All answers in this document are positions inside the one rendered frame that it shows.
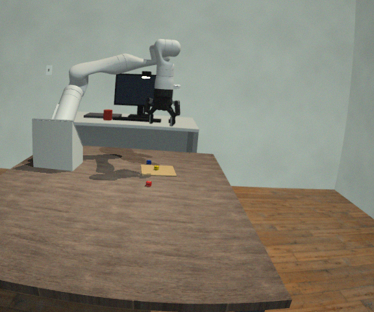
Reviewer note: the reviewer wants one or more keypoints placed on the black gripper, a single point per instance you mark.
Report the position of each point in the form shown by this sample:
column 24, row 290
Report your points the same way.
column 162, row 101

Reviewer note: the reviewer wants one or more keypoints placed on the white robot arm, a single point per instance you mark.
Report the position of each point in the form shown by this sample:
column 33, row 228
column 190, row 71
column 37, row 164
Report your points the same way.
column 78, row 74

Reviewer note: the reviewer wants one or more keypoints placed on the tan square mat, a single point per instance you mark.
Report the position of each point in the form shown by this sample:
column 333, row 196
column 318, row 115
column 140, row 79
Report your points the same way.
column 148, row 170

